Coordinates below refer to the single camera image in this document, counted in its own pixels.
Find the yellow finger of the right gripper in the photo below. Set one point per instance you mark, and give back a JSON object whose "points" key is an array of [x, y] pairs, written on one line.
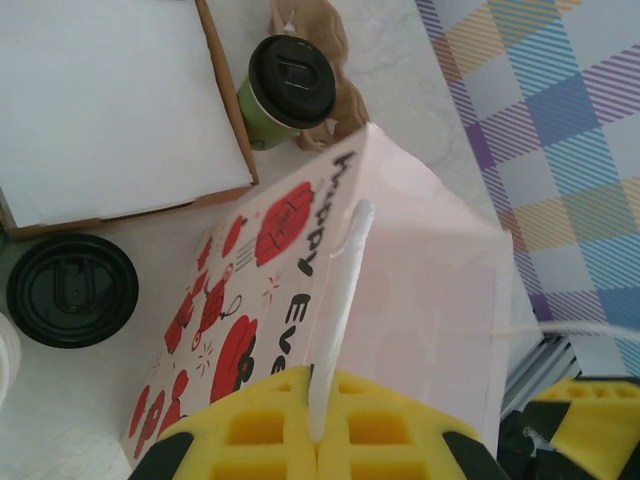
{"points": [[600, 425]]}

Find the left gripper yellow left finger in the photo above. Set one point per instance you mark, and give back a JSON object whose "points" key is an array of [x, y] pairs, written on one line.
{"points": [[250, 430]]}

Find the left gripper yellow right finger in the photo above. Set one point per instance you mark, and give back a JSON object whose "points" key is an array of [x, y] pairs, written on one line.
{"points": [[380, 430]]}

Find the white paper bag red prints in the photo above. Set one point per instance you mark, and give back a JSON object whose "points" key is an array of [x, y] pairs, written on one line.
{"points": [[410, 280]]}

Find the green coffee cup black lid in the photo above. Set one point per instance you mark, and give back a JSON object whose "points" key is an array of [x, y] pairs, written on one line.
{"points": [[292, 80], [72, 290]]}

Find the brown cardboard box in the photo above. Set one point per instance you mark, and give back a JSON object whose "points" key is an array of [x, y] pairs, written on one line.
{"points": [[235, 140]]}

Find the brown paper cup carrier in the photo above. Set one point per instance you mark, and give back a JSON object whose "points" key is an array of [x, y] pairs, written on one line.
{"points": [[345, 95]]}

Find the white napkin stack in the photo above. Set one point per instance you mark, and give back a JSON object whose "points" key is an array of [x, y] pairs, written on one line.
{"points": [[100, 100]]}

